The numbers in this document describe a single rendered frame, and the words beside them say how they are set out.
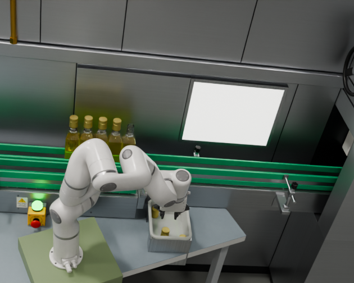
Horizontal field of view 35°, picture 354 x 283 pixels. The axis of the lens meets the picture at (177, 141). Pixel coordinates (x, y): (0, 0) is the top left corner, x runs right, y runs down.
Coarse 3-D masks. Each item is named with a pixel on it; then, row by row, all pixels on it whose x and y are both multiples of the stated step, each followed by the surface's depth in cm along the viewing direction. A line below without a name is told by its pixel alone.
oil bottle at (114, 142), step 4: (108, 136) 231; (112, 136) 229; (116, 136) 229; (120, 136) 230; (108, 140) 230; (112, 140) 229; (116, 140) 229; (120, 140) 230; (108, 144) 231; (112, 144) 230; (116, 144) 231; (120, 144) 231; (112, 148) 232; (116, 148) 232; (120, 148) 232; (112, 152) 233; (116, 152) 233; (116, 156) 235; (116, 160) 236
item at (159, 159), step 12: (0, 144) 233; (12, 144) 234; (36, 156) 239; (48, 156) 239; (60, 156) 240; (156, 156) 244; (168, 156) 245; (180, 156) 246; (216, 168) 252; (228, 168) 253; (240, 168) 254; (252, 168) 254; (264, 168) 255; (276, 168) 255; (288, 168) 256; (300, 168) 257; (312, 168) 257; (324, 168) 258; (336, 168) 259
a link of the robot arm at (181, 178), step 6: (180, 168) 205; (162, 174) 201; (168, 174) 202; (174, 174) 202; (180, 174) 202; (186, 174) 203; (174, 180) 201; (180, 180) 201; (186, 180) 201; (174, 186) 203; (180, 186) 202; (186, 186) 202; (180, 192) 205; (186, 192) 207; (180, 198) 208
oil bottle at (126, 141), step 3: (123, 135) 232; (126, 135) 230; (123, 138) 231; (126, 138) 230; (129, 138) 230; (132, 138) 230; (123, 141) 230; (126, 141) 230; (129, 141) 230; (132, 141) 230; (135, 141) 231; (123, 144) 231; (126, 144) 231; (129, 144) 231; (132, 144) 231; (123, 147) 232
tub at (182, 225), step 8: (152, 200) 239; (160, 216) 242; (168, 216) 243; (184, 216) 238; (152, 224) 238; (160, 224) 238; (168, 224) 239; (176, 224) 240; (184, 224) 236; (152, 232) 224; (160, 232) 235; (176, 232) 236; (184, 232) 234
